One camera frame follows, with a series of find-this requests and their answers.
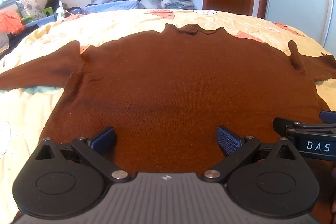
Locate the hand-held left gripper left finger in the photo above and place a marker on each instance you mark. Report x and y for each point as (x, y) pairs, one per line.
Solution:
(105, 138)

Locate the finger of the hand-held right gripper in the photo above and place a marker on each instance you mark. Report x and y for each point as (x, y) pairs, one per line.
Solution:
(328, 116)
(296, 126)

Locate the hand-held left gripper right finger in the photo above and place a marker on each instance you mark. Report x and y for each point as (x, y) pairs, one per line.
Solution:
(228, 140)

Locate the brown knit sweater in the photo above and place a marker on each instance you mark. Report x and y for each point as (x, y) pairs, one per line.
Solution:
(170, 82)

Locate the yellow floral bedsheet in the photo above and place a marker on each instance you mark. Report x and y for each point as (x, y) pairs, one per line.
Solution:
(118, 27)

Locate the blue quilted blanket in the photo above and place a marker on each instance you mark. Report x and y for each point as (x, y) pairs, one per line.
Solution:
(115, 6)

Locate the white plastic bag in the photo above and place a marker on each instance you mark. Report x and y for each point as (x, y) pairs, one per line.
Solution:
(61, 12)

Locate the dark cloth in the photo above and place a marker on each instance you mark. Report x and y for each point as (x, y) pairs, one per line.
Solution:
(21, 35)

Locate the dark fuzzy bundle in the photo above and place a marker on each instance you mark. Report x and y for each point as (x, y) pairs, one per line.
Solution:
(52, 2)

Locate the orange cloth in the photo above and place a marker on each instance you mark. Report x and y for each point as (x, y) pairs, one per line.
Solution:
(10, 22)

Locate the floral pillow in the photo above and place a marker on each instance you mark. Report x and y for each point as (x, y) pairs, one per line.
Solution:
(29, 7)

